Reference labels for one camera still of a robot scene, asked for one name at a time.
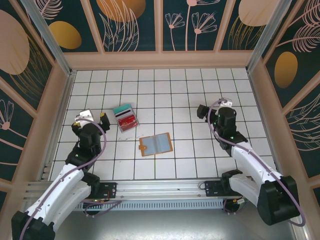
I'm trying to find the white credit card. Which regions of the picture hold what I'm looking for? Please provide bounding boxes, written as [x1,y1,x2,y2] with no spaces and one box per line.
[114,109,135,118]

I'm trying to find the teal credit card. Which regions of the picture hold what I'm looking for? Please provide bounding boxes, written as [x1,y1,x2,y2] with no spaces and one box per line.
[112,103,131,114]

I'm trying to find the tan leather card holder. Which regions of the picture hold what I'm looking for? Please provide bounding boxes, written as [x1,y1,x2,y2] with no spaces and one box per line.
[138,133,174,158]

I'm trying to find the small circuit board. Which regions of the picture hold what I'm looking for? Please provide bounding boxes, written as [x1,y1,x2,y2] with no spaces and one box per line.
[83,198,112,213]
[233,196,251,208]

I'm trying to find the grey metal sheet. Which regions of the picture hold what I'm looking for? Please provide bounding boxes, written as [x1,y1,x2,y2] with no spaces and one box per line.
[49,209,310,240]

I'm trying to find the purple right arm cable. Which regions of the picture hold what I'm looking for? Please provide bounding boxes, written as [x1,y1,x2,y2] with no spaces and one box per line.
[206,97,306,227]

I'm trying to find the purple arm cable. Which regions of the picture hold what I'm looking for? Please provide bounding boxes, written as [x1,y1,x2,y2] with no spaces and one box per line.
[19,118,123,240]
[206,97,306,227]

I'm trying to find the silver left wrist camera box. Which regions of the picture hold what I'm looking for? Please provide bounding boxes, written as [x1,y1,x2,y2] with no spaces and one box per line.
[74,109,94,124]

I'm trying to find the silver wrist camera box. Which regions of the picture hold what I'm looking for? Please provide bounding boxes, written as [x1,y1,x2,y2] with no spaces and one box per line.
[74,109,94,124]
[218,96,234,109]

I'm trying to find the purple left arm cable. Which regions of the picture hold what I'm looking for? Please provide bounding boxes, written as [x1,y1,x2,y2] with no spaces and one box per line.
[19,118,123,240]

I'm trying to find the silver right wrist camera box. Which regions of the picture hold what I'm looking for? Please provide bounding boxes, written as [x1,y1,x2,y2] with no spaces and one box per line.
[218,96,234,109]

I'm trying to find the aluminium floor edge rail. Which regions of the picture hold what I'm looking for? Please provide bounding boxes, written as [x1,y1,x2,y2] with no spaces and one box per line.
[41,70,77,181]
[246,70,281,177]

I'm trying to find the wall panel, single pink flower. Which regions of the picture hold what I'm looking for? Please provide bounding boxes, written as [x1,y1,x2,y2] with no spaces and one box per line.
[0,74,36,183]

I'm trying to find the wall panel, pink flowers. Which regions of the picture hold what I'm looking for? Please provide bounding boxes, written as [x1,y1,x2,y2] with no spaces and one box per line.
[159,0,223,53]

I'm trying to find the wall panel, oval and fern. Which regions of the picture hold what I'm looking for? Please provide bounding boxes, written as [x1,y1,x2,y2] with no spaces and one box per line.
[262,0,320,110]

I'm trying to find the wall panel, pink leaf outlines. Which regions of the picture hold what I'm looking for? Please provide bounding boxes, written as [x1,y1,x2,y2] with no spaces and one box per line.
[283,91,320,180]

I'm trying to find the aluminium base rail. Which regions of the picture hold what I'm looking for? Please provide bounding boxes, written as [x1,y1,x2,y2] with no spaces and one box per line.
[24,176,297,201]

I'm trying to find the grey slotted cable duct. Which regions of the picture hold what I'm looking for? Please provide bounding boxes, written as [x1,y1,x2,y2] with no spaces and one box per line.
[72,201,226,213]

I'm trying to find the wall panel, gold oval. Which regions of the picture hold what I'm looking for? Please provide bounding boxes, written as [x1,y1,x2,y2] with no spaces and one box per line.
[41,0,105,53]

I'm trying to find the aluminium corner post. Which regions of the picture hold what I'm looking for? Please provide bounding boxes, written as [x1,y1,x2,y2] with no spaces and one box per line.
[19,0,76,77]
[246,0,298,73]

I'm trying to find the wall panel, huge pale disc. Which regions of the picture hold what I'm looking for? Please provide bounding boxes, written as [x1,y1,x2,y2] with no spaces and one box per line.
[0,0,56,113]

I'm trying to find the wall panel, large gold disc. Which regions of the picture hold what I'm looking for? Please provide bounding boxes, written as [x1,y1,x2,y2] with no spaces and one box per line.
[88,0,161,53]

